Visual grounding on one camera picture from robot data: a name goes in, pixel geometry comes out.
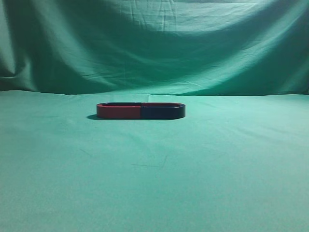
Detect green cloth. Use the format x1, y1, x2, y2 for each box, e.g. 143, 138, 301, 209
0, 0, 309, 232

